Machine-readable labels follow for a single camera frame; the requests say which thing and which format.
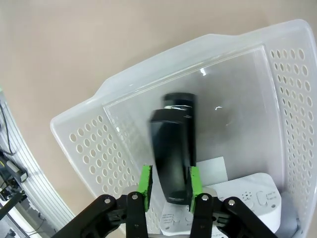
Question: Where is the thin black cable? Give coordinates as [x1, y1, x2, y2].
[0, 101, 16, 156]

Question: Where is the white perforated plastic basket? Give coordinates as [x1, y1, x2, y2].
[50, 19, 317, 238]

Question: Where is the white paper label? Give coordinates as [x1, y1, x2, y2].
[197, 156, 229, 183]

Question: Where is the white digital alarm clock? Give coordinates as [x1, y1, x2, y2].
[160, 172, 283, 237]

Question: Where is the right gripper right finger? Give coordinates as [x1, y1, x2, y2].
[186, 166, 285, 238]

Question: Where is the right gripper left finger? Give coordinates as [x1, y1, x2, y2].
[55, 164, 153, 238]

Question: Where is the black stapler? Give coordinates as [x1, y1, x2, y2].
[148, 92, 198, 206]

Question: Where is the aluminium frame rail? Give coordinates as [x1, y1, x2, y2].
[0, 85, 76, 238]

